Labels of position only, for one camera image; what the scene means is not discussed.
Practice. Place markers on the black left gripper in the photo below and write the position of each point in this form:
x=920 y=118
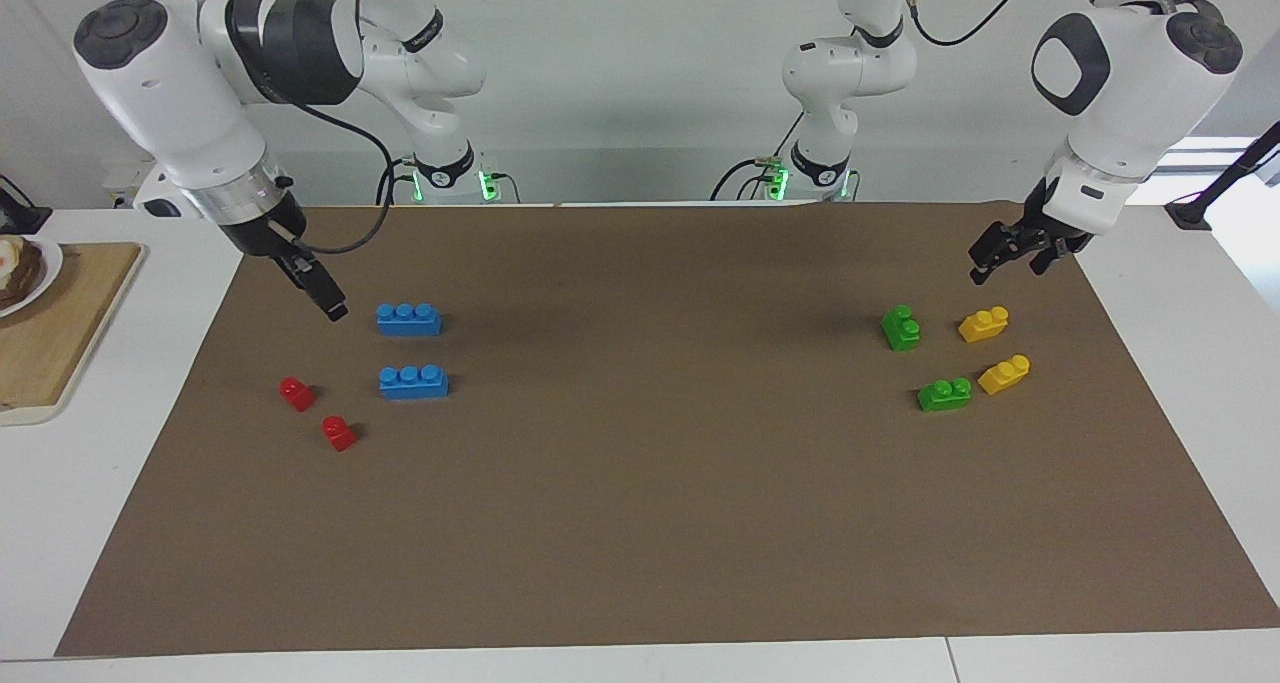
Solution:
x=1050 y=223

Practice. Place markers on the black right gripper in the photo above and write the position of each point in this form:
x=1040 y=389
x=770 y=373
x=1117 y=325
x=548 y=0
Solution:
x=262 y=225

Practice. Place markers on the blue three-stud toy brick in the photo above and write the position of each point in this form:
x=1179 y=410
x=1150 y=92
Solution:
x=413 y=383
x=408 y=322

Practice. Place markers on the green two-stud toy brick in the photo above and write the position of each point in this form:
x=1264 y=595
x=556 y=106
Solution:
x=944 y=395
x=901 y=329

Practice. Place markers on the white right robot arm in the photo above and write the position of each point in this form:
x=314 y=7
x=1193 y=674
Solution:
x=170 y=93

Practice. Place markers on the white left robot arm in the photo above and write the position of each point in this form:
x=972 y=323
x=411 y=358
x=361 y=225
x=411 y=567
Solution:
x=1110 y=113

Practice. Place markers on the yellow two-stud toy brick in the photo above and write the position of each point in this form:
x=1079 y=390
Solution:
x=983 y=325
x=1004 y=375

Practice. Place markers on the red single-stud toy brick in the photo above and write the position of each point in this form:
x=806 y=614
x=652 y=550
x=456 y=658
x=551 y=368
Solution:
x=297 y=394
x=339 y=433

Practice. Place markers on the black clamp stand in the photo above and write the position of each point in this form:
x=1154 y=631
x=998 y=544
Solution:
x=1225 y=178

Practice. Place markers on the white power strip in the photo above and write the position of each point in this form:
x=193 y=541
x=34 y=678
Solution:
x=122 y=188

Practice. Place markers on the wooden cutting board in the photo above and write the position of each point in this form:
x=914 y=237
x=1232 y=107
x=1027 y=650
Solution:
x=60 y=343

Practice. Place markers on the white plate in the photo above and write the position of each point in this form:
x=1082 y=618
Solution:
x=48 y=268

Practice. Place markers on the toast with egg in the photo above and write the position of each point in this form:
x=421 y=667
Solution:
x=15 y=273

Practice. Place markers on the brown table mat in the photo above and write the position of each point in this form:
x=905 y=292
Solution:
x=650 y=523

